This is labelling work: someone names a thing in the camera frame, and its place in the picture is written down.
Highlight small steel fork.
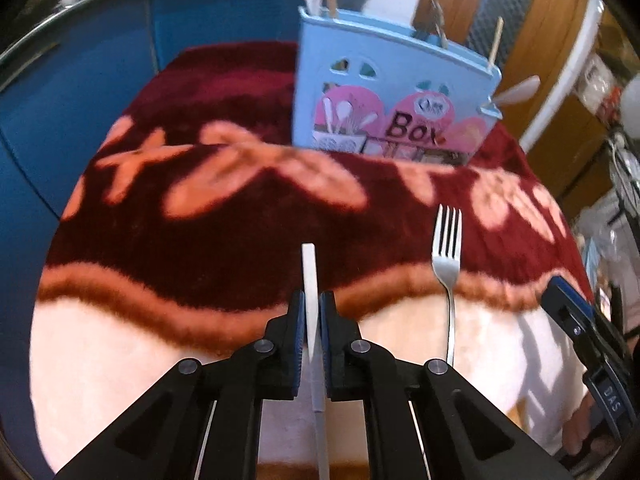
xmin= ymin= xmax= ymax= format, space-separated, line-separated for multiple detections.
xmin=432 ymin=205 xmax=463 ymax=366

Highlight beige plastic spoon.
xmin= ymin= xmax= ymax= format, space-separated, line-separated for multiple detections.
xmin=492 ymin=75 xmax=540 ymax=107

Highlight steel knife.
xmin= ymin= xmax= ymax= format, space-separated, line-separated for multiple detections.
xmin=432 ymin=0 xmax=464 ymax=50

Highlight large steel fork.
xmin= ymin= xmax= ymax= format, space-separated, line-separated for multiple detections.
xmin=413 ymin=0 xmax=442 ymax=40

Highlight blue kitchen base cabinets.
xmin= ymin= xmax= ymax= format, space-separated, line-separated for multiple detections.
xmin=0 ymin=0 xmax=377 ymax=480

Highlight person's right hand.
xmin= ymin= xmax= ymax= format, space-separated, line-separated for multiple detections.
xmin=562 ymin=393 xmax=617 ymax=456

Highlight wooden shelf unit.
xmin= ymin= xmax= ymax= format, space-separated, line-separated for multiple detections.
xmin=527 ymin=11 xmax=639 ymax=218

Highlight red floral plush blanket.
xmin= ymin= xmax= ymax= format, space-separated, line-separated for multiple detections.
xmin=30 ymin=42 xmax=588 ymax=470

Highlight wooden door with glass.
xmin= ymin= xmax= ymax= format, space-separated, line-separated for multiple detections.
xmin=412 ymin=0 xmax=600 ymax=140

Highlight light blue utensil holder box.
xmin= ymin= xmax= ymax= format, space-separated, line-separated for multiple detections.
xmin=292 ymin=8 xmax=502 ymax=165

